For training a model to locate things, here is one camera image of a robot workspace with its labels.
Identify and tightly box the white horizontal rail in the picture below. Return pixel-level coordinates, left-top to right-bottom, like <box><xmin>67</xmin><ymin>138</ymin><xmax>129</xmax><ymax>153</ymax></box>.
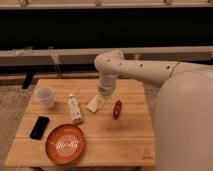
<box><xmin>0</xmin><ymin>46</ymin><xmax>213</xmax><ymax>67</ymax></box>

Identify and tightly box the red snack packet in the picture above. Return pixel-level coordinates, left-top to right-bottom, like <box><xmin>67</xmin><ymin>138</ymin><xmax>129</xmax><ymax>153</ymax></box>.
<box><xmin>113</xmin><ymin>100</ymin><xmax>122</xmax><ymax>120</ymax></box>

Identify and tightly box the black smartphone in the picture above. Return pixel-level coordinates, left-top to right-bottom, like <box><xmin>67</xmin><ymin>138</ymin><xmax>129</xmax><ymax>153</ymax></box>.
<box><xmin>30</xmin><ymin>116</ymin><xmax>49</xmax><ymax>140</ymax></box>

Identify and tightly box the white plastic bottle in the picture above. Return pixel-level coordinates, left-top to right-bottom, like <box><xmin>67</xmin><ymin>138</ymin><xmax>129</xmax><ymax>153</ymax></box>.
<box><xmin>68</xmin><ymin>93</ymin><xmax>83</xmax><ymax>124</ymax></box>

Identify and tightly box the white rectangular block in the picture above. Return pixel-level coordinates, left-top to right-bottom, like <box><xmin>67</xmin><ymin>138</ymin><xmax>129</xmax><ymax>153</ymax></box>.
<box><xmin>86</xmin><ymin>95</ymin><xmax>105</xmax><ymax>113</ymax></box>

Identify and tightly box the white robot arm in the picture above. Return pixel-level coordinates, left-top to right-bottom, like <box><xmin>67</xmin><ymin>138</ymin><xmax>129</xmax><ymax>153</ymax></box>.
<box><xmin>94</xmin><ymin>50</ymin><xmax>213</xmax><ymax>171</ymax></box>

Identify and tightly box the white plastic cup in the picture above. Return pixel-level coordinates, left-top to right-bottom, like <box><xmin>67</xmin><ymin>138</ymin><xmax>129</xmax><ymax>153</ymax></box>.
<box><xmin>35</xmin><ymin>86</ymin><xmax>55</xmax><ymax>108</ymax></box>

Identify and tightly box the orange bowl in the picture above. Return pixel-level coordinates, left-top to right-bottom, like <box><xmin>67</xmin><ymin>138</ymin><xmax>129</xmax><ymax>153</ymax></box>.
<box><xmin>45</xmin><ymin>124</ymin><xmax>86</xmax><ymax>165</ymax></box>

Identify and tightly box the black table leg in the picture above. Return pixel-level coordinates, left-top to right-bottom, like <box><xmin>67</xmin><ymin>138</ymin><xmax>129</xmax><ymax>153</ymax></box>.
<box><xmin>22</xmin><ymin>72</ymin><xmax>35</xmax><ymax>89</ymax></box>

